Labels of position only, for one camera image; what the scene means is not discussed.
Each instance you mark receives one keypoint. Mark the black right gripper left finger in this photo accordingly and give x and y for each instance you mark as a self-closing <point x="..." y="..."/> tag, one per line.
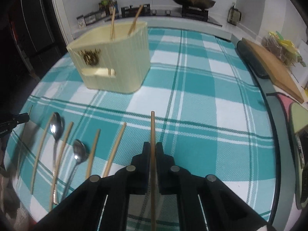
<point x="101" y="203"/>

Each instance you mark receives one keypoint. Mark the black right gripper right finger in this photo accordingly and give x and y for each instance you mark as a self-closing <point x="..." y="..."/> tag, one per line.
<point x="204" y="203"/>

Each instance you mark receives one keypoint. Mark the wooden chopstick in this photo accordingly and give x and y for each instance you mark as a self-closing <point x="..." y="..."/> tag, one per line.
<point x="113" y="152"/>
<point x="39" y="153"/>
<point x="92" y="154"/>
<point x="153" y="171"/>
<point x="58" y="163"/>

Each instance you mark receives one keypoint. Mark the steel spoon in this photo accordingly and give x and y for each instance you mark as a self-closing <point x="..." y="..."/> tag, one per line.
<point x="80" y="155"/>
<point x="56" y="128"/>

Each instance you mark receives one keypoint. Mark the black refrigerator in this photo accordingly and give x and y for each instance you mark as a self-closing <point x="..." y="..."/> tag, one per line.
<point x="34" y="31"/>

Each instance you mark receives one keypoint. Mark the teal checkered tablecloth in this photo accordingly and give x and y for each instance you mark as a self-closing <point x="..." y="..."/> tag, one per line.
<point x="210" y="116"/>

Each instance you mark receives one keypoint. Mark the green appliance at right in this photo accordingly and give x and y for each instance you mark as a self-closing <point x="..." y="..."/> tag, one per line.
<point x="298" y="130"/>

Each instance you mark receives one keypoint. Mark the cream utensil holder box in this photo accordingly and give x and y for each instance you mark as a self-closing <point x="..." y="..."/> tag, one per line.
<point x="112" y="58"/>

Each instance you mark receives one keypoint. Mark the pink patterned mat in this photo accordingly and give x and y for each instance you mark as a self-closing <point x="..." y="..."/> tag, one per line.
<point x="284" y="100"/>

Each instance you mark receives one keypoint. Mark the spice jar rack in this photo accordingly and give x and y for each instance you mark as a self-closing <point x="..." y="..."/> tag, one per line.
<point x="90" y="18"/>

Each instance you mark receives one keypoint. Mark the wooden cutting board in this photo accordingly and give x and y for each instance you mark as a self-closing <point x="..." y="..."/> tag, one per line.
<point x="276" y="70"/>

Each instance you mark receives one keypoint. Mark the sauce bottles group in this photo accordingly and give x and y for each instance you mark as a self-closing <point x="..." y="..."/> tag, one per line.
<point x="107" y="7"/>

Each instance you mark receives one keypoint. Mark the black tray under board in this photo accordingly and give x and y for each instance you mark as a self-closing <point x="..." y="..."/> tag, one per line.
<point x="250" y="59"/>

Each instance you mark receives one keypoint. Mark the glass oil jar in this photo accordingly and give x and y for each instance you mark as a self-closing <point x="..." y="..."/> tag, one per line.
<point x="234" y="16"/>

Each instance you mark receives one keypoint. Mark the black gas stove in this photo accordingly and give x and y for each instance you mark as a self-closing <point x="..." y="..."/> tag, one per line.
<point x="178" y="12"/>

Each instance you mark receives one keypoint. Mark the wire basket with bags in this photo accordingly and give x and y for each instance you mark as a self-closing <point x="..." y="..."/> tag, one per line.
<point x="283" y="49"/>

